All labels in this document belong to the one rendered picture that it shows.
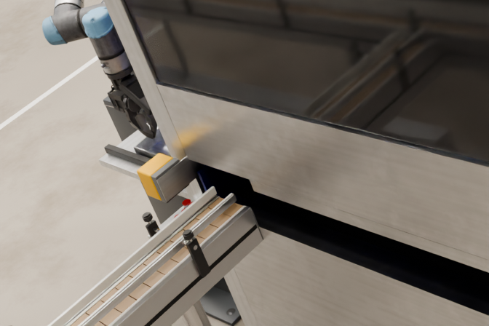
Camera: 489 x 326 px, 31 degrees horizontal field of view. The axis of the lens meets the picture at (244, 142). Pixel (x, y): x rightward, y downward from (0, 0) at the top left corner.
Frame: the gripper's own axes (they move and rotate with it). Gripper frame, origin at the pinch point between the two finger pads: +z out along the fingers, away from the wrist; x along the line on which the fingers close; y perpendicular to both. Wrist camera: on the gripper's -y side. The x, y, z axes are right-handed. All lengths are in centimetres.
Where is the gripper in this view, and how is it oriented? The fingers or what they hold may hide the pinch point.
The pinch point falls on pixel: (153, 134)
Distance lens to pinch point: 226.8
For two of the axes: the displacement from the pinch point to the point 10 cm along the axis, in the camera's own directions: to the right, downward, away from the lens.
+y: -6.7, -1.9, 7.1
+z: 3.1, 8.0, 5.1
